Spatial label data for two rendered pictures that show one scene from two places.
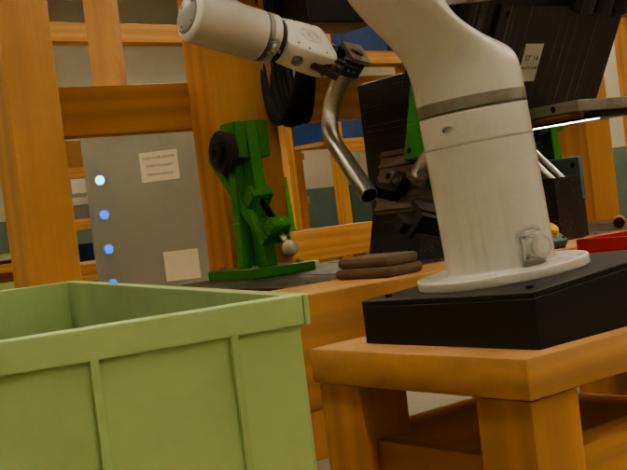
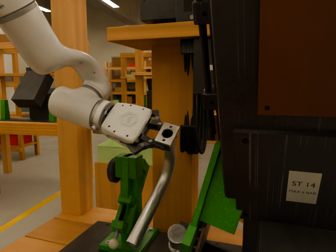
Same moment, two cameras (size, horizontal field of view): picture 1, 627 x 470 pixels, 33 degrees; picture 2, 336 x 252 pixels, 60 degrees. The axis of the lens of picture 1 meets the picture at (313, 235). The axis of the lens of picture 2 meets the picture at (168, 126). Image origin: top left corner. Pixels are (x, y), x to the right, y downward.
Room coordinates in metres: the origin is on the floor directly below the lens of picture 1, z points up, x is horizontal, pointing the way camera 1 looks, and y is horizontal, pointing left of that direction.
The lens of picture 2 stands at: (1.48, -0.65, 1.37)
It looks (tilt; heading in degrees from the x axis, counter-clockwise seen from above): 8 degrees down; 54
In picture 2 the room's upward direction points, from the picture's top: straight up
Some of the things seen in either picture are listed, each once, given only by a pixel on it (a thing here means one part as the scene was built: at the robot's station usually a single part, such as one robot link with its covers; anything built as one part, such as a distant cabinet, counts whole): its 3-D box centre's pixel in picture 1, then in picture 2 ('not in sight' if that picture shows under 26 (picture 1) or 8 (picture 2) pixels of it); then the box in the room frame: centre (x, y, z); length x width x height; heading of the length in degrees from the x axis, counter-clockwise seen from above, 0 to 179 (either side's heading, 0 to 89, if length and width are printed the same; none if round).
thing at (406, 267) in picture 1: (378, 265); not in sight; (1.52, -0.09, 0.91); 0.10 x 0.08 x 0.03; 45
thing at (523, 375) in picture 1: (510, 345); not in sight; (1.19, -0.20, 0.83); 0.32 x 0.32 x 0.04; 38
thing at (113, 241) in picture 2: (285, 239); (116, 236); (1.81, 0.05, 0.96); 0.06 x 0.03 x 0.06; 35
